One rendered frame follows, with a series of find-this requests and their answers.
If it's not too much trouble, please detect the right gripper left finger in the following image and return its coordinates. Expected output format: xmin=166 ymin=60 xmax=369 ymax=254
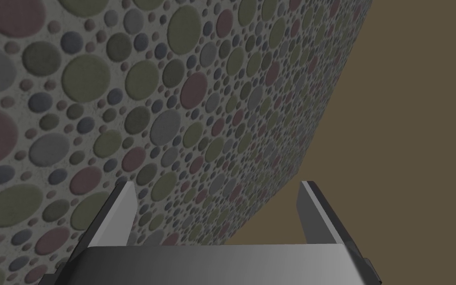
xmin=77 ymin=181 xmax=138 ymax=249

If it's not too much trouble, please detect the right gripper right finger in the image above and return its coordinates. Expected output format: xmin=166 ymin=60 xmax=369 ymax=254
xmin=296 ymin=180 xmax=351 ymax=245

